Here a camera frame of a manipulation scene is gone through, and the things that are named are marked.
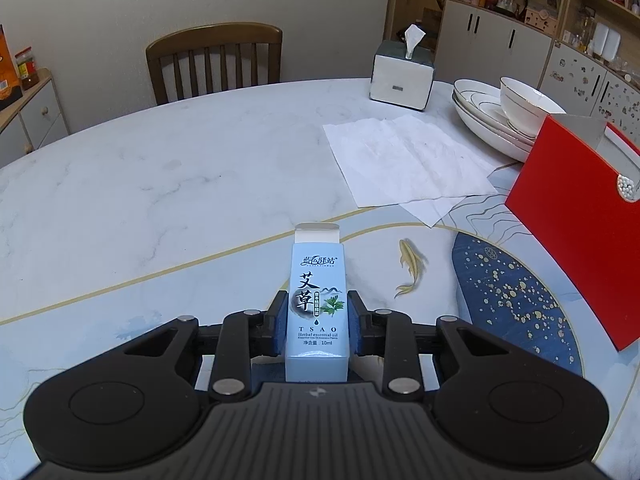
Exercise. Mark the red lid jar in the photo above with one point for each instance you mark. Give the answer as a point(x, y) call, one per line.
point(27, 68)

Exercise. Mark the wooden chair behind table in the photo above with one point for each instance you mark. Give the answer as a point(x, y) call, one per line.
point(215, 57)

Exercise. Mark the green tissue box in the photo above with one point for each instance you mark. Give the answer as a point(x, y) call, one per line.
point(403, 72)

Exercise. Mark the light blue herbal oil box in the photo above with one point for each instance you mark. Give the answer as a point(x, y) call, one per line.
point(316, 344)

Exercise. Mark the white paper towel sheet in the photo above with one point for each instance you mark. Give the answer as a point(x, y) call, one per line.
point(409, 163)

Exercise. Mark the orange snack bag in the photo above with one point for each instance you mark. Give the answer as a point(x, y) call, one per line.
point(10, 82)

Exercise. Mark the white plate stack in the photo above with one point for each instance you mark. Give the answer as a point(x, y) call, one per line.
point(478, 105)

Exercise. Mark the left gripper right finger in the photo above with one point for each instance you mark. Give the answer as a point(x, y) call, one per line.
point(458, 349)

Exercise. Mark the white storage cabinets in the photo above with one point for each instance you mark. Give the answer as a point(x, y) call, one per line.
point(477, 44)

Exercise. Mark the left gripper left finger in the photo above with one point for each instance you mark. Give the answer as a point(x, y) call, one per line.
point(226, 361)

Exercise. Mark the white bowl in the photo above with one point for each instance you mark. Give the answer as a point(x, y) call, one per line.
point(525, 107)

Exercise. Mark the red white cardboard box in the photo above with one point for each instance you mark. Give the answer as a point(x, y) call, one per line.
point(566, 196)

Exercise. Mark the bag of white pellets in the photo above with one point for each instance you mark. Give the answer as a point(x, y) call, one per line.
point(626, 188)

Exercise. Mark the white sideboard cabinet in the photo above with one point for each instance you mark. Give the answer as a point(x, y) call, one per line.
point(33, 121)

